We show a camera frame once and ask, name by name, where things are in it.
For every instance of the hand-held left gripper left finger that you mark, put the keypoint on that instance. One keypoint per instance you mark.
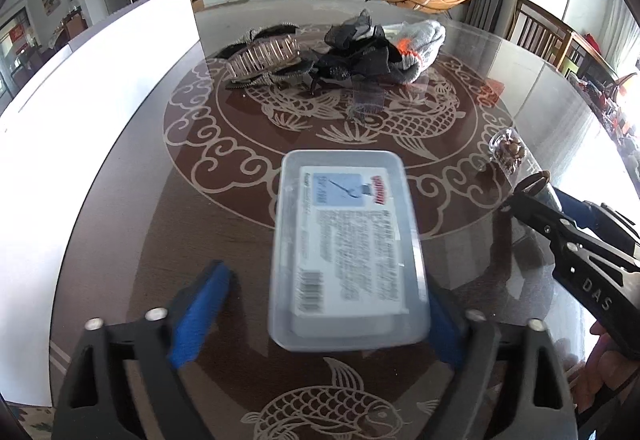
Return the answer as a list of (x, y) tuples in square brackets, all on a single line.
[(200, 315)]

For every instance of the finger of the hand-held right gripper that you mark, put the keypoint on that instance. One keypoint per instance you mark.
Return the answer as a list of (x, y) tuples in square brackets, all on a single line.
[(585, 215), (545, 215)]

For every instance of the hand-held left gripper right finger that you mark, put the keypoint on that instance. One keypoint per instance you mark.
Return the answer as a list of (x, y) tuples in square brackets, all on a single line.
[(445, 337)]

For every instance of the clear bottle white cap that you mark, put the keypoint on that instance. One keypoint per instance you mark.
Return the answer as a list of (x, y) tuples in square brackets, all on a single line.
[(507, 152)]

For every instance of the clear plastic box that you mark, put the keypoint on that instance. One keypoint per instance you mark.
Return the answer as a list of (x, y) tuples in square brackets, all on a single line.
[(345, 245)]

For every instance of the white cardboard container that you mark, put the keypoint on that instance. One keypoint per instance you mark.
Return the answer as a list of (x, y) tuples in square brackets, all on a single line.
[(100, 95)]

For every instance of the person's right hand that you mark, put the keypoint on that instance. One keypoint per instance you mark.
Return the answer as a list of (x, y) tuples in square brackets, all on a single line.
[(602, 375)]

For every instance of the wooden slatted chair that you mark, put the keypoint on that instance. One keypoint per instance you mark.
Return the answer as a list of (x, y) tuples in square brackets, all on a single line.
[(537, 27), (590, 60)]

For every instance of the light grey knit glove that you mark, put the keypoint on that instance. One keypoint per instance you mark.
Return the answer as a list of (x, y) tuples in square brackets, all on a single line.
[(425, 37)]

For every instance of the black lace hair claw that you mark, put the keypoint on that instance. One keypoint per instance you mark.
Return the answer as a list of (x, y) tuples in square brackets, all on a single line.
[(350, 60)]

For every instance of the rhinestone bow hair claw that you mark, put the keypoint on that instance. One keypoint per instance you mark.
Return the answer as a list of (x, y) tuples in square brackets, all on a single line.
[(265, 55)]

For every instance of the brown cardboard box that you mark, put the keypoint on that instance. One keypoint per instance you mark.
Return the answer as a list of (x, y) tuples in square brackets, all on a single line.
[(197, 4)]

